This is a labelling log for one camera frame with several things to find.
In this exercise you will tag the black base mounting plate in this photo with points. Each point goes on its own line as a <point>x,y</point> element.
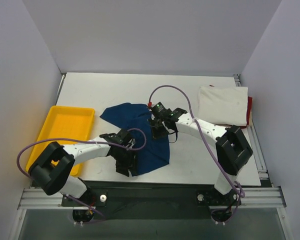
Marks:
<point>150,211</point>

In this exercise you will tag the red folded t shirt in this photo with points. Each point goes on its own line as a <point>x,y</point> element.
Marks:
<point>249,111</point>

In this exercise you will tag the aluminium frame rail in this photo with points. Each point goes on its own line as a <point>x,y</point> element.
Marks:
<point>256,197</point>

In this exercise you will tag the white folded t shirt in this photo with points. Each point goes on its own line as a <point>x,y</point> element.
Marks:
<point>223,105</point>

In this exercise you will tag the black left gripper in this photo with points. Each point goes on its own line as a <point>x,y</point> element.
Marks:
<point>125,161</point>

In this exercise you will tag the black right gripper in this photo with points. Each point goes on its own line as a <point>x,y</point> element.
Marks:
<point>158,128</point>

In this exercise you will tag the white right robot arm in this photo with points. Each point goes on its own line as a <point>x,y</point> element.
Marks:
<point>232,148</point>

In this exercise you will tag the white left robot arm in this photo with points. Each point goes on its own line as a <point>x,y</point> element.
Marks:
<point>52,168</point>

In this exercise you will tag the yellow plastic tray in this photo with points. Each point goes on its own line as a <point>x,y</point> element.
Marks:
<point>64,122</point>

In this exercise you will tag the blue t shirt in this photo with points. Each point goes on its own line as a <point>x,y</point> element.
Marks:
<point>156,153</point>

